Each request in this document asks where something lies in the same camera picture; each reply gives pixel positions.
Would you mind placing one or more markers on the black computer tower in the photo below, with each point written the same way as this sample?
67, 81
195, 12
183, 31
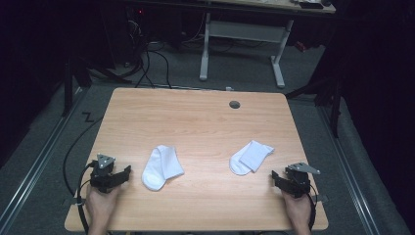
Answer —
135, 32

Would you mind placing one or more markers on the aluminium floor rail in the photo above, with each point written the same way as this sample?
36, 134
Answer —
345, 169
32, 173

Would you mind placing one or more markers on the dark curtain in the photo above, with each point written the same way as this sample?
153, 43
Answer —
378, 65
26, 65

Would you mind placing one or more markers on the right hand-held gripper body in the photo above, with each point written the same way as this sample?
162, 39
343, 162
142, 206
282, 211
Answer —
298, 182

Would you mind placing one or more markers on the person's right hand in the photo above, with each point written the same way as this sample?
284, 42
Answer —
299, 212

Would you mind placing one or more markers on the person's left hand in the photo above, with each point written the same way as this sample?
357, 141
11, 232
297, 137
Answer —
101, 209

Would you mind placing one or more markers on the white sock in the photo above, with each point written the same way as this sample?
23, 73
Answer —
160, 169
251, 156

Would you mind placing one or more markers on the small red object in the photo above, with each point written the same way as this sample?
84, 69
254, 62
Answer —
300, 46

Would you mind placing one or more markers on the white-framed wooden desk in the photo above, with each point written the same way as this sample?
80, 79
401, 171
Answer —
244, 31

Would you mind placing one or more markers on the black device on desk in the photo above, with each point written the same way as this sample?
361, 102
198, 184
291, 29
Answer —
310, 5

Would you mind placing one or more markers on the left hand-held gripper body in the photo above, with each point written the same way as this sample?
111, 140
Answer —
101, 178

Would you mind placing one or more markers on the black metal stand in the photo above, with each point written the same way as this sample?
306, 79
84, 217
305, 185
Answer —
68, 91
335, 111

